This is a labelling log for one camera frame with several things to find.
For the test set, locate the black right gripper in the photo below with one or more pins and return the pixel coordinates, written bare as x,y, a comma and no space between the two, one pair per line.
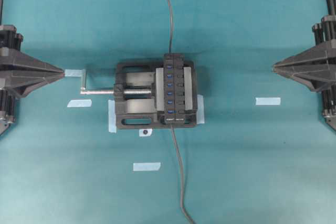
314,68

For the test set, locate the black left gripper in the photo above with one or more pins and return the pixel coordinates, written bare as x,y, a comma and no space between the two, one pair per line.
21,74

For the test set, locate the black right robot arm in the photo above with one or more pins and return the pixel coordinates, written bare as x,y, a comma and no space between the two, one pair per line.
325,31

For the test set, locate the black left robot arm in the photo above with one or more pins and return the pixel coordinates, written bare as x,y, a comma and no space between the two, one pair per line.
10,38

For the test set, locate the black multiport USB hub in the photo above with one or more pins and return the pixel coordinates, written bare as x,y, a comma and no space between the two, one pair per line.
174,98

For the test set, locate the blue tape strip by left gripper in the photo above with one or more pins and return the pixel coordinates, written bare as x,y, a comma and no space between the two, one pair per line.
74,72

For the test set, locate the blue tape strip right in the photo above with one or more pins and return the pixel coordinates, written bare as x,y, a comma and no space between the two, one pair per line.
268,101

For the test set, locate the blue tape under vise left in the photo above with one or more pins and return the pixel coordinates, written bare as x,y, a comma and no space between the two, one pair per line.
112,128

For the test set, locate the blue tape under vise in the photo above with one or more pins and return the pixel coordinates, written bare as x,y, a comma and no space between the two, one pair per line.
200,116
112,128

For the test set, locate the black bench vise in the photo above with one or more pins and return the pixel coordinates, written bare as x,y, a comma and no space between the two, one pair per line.
147,111

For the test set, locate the blue tape under vise right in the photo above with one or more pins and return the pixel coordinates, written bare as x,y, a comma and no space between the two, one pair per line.
200,116

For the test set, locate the white tape with dark dot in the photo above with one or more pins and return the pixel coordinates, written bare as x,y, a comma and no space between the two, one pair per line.
145,132

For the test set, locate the blue tape strip front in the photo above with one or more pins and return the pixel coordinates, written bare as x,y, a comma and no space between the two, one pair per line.
146,167

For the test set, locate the silver vise screw handle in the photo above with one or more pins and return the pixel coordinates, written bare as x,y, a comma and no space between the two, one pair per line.
85,91

